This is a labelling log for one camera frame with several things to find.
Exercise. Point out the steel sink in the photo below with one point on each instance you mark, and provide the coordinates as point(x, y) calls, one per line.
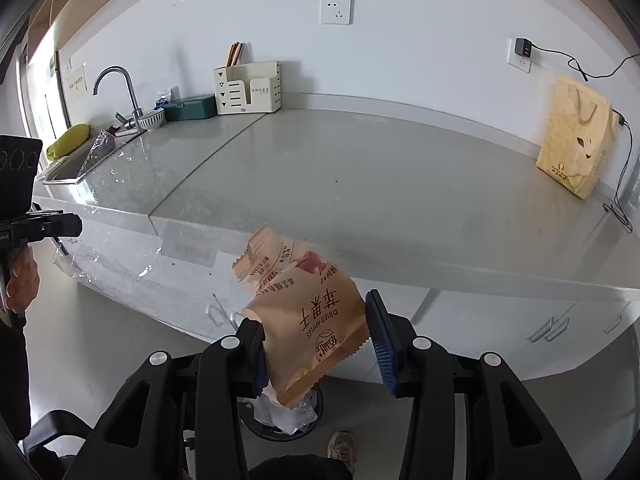
point(65, 172)

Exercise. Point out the black charger adapter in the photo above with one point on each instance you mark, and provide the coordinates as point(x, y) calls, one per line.
point(523, 47)

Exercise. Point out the wooden chopsticks bundle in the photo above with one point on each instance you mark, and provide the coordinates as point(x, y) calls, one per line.
point(234, 55)

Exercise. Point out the beige desk organizer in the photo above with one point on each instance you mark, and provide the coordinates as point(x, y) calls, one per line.
point(255, 100)

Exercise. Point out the plain clear plastic bag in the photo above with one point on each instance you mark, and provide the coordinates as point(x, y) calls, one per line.
point(100, 265)

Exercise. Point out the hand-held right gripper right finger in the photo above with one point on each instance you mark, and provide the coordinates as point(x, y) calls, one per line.
point(382, 345)

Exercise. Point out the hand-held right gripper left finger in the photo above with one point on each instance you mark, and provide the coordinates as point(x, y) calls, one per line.
point(260, 375)

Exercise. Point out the yellow green cloth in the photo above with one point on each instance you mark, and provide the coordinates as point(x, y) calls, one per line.
point(67, 141)

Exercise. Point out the white wall notice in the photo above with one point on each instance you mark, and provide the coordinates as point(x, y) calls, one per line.
point(76, 84)

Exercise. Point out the steel kitchen faucet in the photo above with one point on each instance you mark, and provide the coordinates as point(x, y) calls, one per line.
point(134, 105)

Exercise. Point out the green storage box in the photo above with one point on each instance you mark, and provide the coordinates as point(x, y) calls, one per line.
point(190, 108)

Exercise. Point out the yellow paper bag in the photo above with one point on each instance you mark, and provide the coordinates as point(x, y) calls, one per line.
point(575, 145)

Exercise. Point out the person's left forearm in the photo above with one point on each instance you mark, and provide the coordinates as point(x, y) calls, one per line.
point(12, 370)

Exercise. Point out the blue patterned bowl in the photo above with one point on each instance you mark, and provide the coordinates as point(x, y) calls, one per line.
point(151, 120)

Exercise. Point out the white wall socket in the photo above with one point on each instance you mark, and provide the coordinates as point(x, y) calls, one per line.
point(336, 11)
point(520, 65)

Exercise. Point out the blue white packet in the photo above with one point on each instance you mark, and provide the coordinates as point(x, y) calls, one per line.
point(162, 100)

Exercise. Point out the person's left hand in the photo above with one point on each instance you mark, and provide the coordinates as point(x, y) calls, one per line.
point(24, 282)

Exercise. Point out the beige snack packet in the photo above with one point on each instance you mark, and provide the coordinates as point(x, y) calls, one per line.
point(310, 310)

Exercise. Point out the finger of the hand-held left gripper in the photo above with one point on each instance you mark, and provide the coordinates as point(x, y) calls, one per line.
point(60, 225)

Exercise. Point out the black trash bin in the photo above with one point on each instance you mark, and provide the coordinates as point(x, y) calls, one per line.
point(300, 431)

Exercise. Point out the person's grey shoe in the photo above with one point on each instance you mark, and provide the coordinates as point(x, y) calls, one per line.
point(342, 450)

